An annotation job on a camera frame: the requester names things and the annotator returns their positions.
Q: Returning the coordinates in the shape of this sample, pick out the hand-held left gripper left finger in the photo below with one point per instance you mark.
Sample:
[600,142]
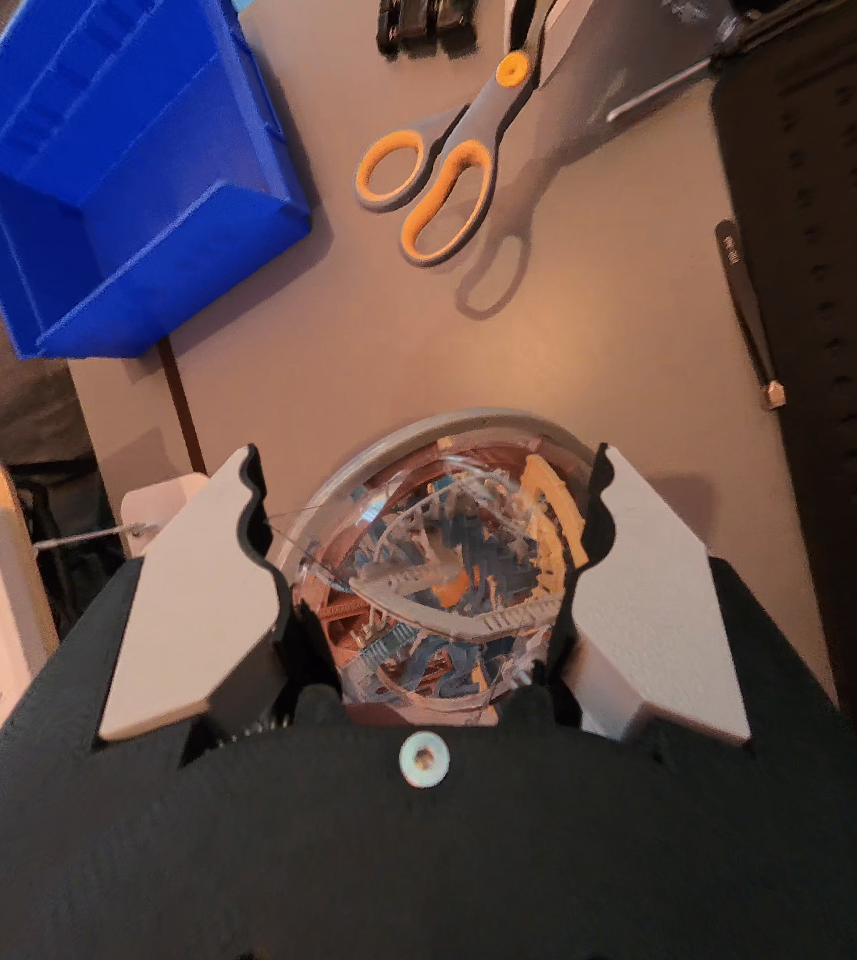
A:
[188,615]

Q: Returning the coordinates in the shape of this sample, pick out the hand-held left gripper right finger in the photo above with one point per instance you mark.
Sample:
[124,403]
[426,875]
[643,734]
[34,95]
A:
[661,615]

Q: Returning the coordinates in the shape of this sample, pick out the clear maze ball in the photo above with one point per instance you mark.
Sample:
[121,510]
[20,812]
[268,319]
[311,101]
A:
[436,562]

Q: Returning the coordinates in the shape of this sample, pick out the grey and yellow scissors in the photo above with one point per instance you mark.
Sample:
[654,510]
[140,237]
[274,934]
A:
[473,127]

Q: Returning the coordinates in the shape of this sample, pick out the long black tweezers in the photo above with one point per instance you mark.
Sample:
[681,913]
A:
[743,300]

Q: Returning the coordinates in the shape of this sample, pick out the black dimpled foam pad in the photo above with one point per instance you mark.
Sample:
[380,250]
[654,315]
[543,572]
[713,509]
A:
[833,300]

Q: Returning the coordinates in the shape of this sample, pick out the blue plastic bin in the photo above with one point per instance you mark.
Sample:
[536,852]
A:
[136,187]

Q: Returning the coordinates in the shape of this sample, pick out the small metal rod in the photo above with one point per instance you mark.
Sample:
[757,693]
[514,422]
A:
[661,86]

